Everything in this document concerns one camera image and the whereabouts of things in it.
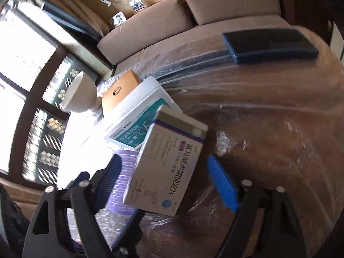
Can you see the right sofa back cushion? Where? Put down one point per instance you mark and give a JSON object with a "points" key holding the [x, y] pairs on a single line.
{"points": [[210, 11]]}

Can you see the orange brown small box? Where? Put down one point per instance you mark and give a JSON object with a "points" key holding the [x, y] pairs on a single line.
{"points": [[126, 83]]}

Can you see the purple hair roller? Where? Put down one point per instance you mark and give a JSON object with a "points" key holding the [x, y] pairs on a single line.
{"points": [[115, 202]]}

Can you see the photo frame far left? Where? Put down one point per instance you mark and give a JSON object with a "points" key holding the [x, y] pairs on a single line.
{"points": [[118, 19]]}

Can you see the metal wall hook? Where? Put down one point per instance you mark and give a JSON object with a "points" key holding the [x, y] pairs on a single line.
{"points": [[107, 2]]}

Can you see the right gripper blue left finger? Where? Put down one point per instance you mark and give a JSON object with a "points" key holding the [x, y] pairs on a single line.
{"points": [[103, 182]]}

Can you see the photo frame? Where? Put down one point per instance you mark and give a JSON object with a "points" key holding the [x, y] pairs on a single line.
{"points": [[118, 19], [137, 5]]}

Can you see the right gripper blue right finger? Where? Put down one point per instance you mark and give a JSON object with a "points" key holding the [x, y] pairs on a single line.
{"points": [[224, 185]]}

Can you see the beige curtain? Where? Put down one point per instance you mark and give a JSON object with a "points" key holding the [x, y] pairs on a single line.
{"points": [[76, 16]]}

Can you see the white purple medicine box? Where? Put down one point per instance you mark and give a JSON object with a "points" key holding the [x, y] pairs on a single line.
{"points": [[166, 162]]}

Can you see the dark wooden cabinet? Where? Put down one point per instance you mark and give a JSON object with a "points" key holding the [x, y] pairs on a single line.
{"points": [[320, 16]]}

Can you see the blue-edged black tablet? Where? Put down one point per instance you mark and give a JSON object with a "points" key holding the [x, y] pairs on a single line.
{"points": [[261, 45]]}

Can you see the white footed teacup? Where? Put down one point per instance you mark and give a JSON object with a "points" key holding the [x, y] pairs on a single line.
{"points": [[81, 95]]}

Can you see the clear plastic table cover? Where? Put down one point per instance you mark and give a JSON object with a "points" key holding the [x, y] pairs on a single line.
{"points": [[277, 123]]}

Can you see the left sofa back cushion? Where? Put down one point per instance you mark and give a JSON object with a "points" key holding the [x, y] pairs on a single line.
{"points": [[160, 21]]}

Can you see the sofa cushion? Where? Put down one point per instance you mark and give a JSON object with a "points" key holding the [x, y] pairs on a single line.
{"points": [[160, 21], [210, 11]]}

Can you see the white teal floss box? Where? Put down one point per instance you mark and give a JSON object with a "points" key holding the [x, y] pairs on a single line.
{"points": [[128, 123]]}

